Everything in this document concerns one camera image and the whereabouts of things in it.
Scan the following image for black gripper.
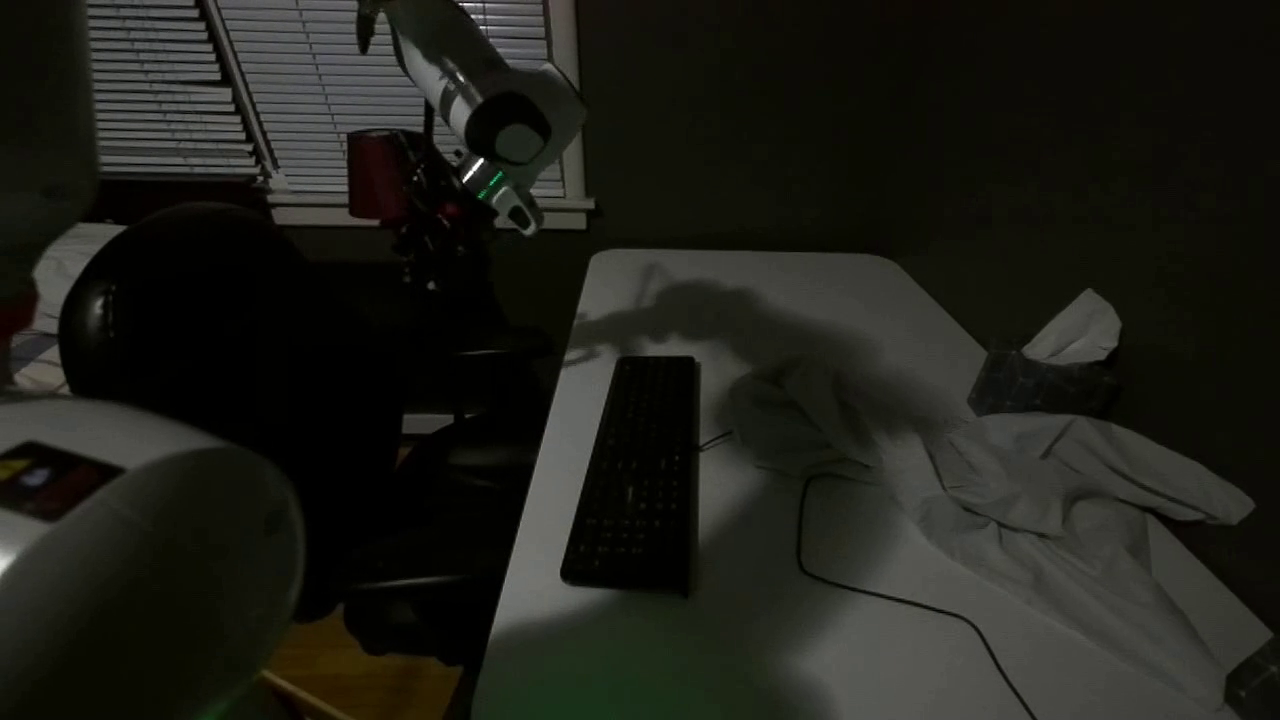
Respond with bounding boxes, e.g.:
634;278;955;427
396;148;494;295

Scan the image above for black office chair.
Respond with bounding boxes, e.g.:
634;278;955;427
62;205;548;664

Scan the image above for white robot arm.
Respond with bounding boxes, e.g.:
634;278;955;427
348;0;586;290

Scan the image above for red cup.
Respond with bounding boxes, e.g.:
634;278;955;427
348;133;414;224

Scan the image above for white window blinds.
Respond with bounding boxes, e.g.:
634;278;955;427
85;0;563;209

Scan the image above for black keyboard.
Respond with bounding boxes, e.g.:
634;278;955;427
560;354;700;597

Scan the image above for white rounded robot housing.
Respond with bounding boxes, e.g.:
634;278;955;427
0;400;305;720

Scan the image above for dark tissue box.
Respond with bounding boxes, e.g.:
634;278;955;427
969;287;1125;416

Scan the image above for white crumpled cloth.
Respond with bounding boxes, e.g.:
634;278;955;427
728;358;1255;709

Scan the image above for black cable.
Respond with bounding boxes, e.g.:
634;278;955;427
700;423;1046;720

